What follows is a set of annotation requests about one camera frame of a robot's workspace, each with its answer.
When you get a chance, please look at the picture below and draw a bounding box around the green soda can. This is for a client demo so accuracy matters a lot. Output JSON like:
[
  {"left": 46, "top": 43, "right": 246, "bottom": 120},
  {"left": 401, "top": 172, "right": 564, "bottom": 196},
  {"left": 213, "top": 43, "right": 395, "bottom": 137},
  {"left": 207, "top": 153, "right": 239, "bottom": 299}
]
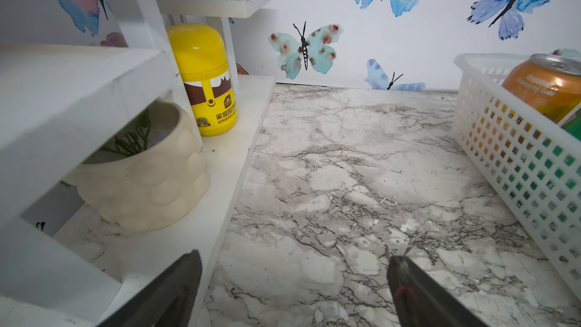
[{"left": 558, "top": 104, "right": 581, "bottom": 140}]

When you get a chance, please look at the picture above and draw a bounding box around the cream bubble plant pot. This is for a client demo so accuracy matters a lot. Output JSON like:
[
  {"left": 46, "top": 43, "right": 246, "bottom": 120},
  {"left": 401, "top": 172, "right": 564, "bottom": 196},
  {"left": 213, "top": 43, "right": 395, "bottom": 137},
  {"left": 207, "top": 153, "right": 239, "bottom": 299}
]
[{"left": 64, "top": 101, "right": 210, "bottom": 233}]

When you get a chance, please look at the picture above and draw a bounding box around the white plastic basket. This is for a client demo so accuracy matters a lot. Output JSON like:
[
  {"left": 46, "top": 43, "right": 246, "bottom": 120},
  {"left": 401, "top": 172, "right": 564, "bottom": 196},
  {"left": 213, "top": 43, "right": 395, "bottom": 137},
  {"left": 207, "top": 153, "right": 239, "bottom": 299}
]
[{"left": 452, "top": 54, "right": 580, "bottom": 296}]

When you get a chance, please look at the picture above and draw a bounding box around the orange soda can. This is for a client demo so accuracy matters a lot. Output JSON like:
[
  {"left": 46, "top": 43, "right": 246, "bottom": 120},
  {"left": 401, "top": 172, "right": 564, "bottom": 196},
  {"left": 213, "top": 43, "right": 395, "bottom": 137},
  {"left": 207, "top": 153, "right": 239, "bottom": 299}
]
[{"left": 502, "top": 54, "right": 580, "bottom": 123}]

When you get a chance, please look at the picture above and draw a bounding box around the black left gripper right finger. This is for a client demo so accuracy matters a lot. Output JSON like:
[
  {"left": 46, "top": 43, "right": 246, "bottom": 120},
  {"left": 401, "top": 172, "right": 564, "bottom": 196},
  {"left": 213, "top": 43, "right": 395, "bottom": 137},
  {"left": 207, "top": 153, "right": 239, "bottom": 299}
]
[{"left": 387, "top": 256, "right": 486, "bottom": 327}]

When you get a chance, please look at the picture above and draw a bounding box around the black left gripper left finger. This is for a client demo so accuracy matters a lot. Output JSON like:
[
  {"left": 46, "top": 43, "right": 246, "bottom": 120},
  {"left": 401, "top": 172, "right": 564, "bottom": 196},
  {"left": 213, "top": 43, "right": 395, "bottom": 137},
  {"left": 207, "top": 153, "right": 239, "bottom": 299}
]
[{"left": 100, "top": 250, "right": 203, "bottom": 327}]

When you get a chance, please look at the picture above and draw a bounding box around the white stepped shelf unit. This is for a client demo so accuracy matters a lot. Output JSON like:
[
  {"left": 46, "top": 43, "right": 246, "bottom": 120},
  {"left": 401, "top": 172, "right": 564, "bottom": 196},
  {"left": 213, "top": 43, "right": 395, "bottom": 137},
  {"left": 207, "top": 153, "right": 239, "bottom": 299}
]
[{"left": 1, "top": 0, "right": 275, "bottom": 326}]

